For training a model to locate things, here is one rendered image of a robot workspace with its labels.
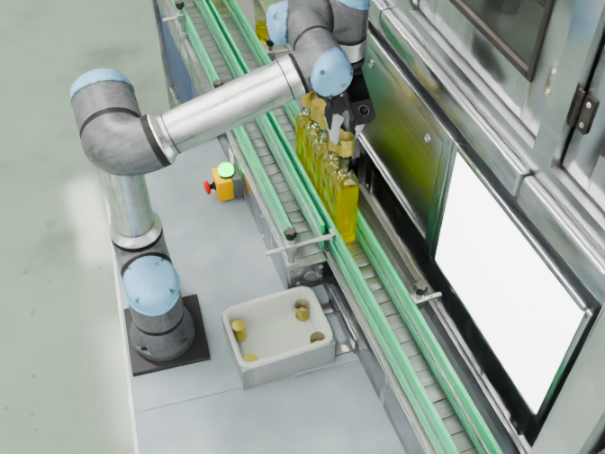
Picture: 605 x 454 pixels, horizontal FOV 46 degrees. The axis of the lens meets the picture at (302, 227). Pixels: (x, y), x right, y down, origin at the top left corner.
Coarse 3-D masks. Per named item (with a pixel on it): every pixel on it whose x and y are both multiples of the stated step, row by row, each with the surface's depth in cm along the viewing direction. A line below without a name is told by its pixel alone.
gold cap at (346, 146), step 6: (342, 132) 155; (348, 132) 155; (342, 138) 154; (348, 138) 154; (354, 138) 154; (342, 144) 154; (348, 144) 154; (342, 150) 156; (348, 150) 156; (342, 156) 157; (348, 156) 157
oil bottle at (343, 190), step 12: (336, 168) 164; (336, 180) 162; (348, 180) 161; (336, 192) 163; (348, 192) 163; (336, 204) 165; (348, 204) 166; (336, 216) 168; (348, 216) 169; (348, 228) 172; (348, 240) 175
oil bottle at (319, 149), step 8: (312, 144) 171; (320, 144) 169; (328, 144) 169; (312, 152) 172; (320, 152) 169; (328, 152) 169; (312, 160) 174; (320, 160) 170; (312, 168) 176; (320, 168) 172; (312, 176) 178; (320, 176) 173; (312, 184) 180; (320, 184) 175
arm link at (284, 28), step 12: (288, 0) 130; (300, 0) 130; (312, 0) 130; (324, 0) 130; (276, 12) 128; (288, 12) 128; (300, 12) 128; (312, 12) 128; (324, 12) 130; (276, 24) 128; (288, 24) 128; (300, 24) 126; (312, 24) 126; (324, 24) 127; (276, 36) 129; (288, 36) 129
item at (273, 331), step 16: (304, 288) 171; (240, 304) 168; (256, 304) 169; (272, 304) 171; (288, 304) 173; (224, 320) 165; (256, 320) 173; (272, 320) 174; (288, 320) 174; (320, 320) 167; (256, 336) 171; (272, 336) 171; (288, 336) 171; (304, 336) 171; (240, 352) 168; (256, 352) 168; (272, 352) 168; (288, 352) 159
